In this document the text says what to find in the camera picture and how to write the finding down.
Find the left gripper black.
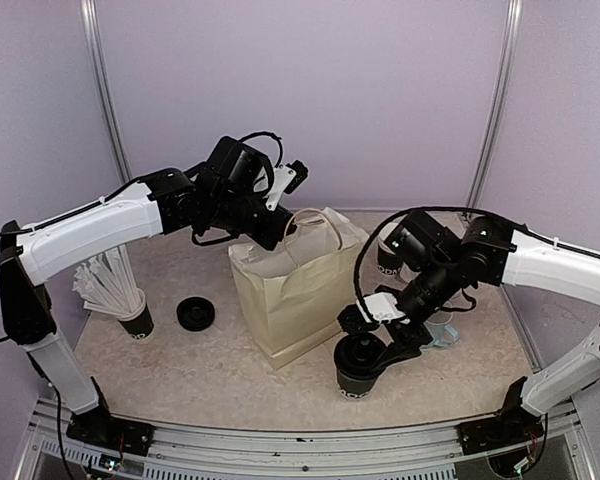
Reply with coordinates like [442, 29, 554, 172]
[209, 188, 297, 250]

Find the beige paper bag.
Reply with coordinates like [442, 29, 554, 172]
[228, 207, 368, 370]

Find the stack of paper cups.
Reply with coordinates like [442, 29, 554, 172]
[376, 222, 403, 277]

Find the stack of black lids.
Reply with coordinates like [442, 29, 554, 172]
[176, 296, 216, 332]

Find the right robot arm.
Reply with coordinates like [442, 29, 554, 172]
[342, 206, 600, 444]

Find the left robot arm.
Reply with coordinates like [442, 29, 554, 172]
[0, 136, 308, 445]

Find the light blue ceramic mug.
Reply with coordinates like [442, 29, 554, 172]
[424, 322, 460, 349]

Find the black cup holding straws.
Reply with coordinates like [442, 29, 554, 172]
[117, 300, 154, 340]

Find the bundle of white straws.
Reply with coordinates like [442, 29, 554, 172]
[72, 245, 146, 321]

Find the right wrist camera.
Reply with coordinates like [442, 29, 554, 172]
[337, 292, 408, 334]

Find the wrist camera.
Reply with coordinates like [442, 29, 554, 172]
[265, 159, 309, 211]
[337, 292, 408, 334]

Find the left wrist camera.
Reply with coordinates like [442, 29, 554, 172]
[265, 159, 309, 211]

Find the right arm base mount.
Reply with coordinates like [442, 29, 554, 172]
[456, 377, 545, 455]

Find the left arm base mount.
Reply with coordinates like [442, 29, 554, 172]
[66, 378, 155, 457]

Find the left aluminium corner post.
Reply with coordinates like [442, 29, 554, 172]
[80, 0, 132, 183]

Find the aluminium corner post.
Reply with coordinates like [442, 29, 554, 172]
[80, 0, 132, 183]
[466, 0, 523, 208]

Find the aluminium front rail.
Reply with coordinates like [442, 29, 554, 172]
[10, 401, 600, 479]

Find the right aluminium corner post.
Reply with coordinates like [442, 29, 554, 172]
[466, 0, 523, 208]

